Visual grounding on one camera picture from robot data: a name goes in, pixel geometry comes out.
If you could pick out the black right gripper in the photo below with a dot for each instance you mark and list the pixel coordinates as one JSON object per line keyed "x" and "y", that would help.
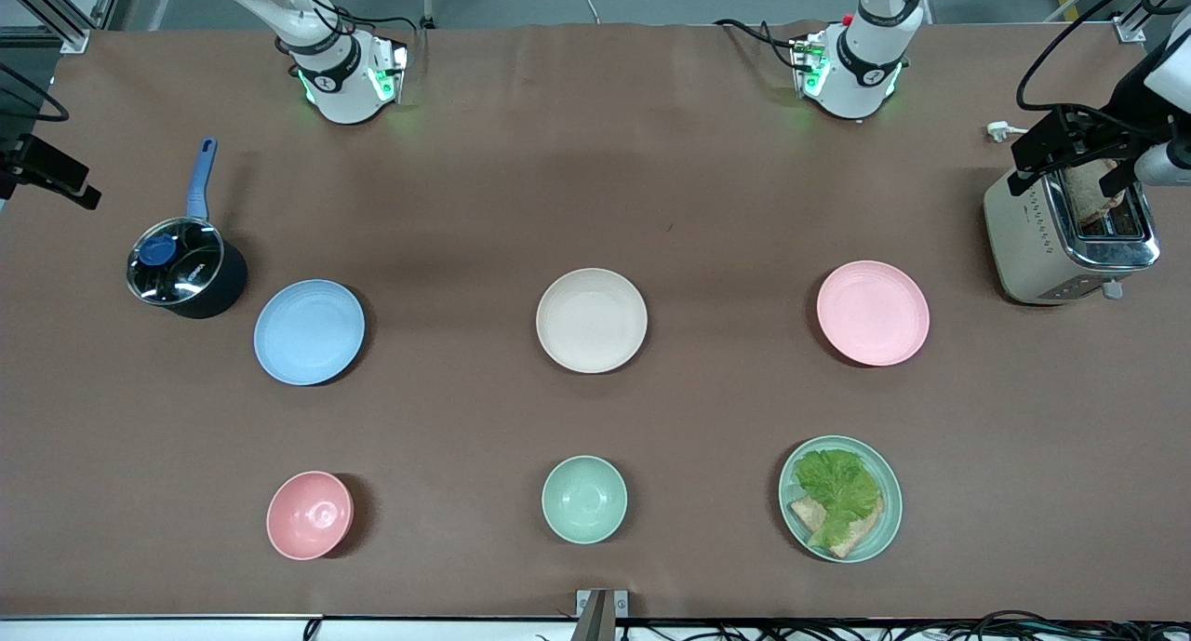
{"x": 11, "y": 153}

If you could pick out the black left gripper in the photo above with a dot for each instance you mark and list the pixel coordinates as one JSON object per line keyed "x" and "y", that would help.
{"x": 1123, "y": 109}

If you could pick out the pink plate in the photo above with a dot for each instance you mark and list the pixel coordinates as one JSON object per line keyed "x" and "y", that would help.
{"x": 873, "y": 313}

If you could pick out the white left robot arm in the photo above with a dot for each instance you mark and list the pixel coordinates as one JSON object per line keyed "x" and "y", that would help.
{"x": 861, "y": 64}

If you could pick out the toast slice in toaster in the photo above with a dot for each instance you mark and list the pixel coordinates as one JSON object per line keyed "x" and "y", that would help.
{"x": 1089, "y": 199}

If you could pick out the silver toaster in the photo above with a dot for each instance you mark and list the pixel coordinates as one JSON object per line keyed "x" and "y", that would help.
{"x": 1033, "y": 250}

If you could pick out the white power plug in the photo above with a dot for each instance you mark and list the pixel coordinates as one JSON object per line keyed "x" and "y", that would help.
{"x": 1003, "y": 131}

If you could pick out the glass lid with blue knob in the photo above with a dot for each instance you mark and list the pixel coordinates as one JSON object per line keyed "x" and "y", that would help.
{"x": 175, "y": 261}

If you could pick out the light blue plate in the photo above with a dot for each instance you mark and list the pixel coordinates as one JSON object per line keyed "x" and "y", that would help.
{"x": 309, "y": 332}

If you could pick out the pink bowl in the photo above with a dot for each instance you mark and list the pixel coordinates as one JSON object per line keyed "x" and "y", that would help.
{"x": 309, "y": 515}

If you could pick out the mint green plate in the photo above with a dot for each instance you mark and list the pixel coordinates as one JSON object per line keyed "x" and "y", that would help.
{"x": 889, "y": 520}

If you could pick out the green lettuce leaf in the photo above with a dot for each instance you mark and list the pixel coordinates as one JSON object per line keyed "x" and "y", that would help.
{"x": 837, "y": 487}

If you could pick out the brown bread slice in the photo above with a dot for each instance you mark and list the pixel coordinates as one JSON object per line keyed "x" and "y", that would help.
{"x": 861, "y": 534}

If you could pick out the beige plate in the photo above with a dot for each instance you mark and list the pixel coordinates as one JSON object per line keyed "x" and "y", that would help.
{"x": 592, "y": 320}

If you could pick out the mint green bowl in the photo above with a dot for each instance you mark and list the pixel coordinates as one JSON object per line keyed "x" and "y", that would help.
{"x": 584, "y": 499}

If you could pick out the aluminium frame profile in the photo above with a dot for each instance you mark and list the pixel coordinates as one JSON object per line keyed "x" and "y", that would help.
{"x": 56, "y": 13}
{"x": 1126, "y": 22}

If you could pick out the metal table edge bracket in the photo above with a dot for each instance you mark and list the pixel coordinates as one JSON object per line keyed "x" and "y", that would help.
{"x": 601, "y": 613}

